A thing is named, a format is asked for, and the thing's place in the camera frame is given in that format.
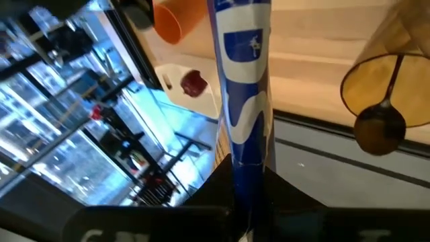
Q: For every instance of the small red background object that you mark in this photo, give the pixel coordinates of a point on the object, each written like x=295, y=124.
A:
x=96, y=112

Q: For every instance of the black background equipment rack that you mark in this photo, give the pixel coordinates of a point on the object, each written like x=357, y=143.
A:
x=114, y=141

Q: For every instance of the blue cereal box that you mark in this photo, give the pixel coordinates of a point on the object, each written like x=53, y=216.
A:
x=245, y=101

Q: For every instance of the orange plastic cup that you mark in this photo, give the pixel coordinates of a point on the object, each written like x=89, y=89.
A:
x=174, y=20

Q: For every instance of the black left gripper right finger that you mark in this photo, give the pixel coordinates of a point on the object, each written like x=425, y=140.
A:
x=336, y=225

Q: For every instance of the amber translucent cup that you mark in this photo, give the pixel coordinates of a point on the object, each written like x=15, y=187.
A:
x=413, y=87

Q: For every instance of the dark red fruit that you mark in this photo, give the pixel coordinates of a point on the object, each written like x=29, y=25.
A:
x=193, y=83

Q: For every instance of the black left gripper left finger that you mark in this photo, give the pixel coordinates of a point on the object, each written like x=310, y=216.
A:
x=151, y=223

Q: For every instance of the white rectangular container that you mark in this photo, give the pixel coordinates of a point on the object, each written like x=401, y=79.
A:
x=201, y=104

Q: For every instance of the black aluminium frame rail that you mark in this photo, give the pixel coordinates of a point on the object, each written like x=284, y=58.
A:
x=136, y=57
x=336, y=128

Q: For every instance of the dark metal spoon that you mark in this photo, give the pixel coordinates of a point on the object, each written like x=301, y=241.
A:
x=379, y=131

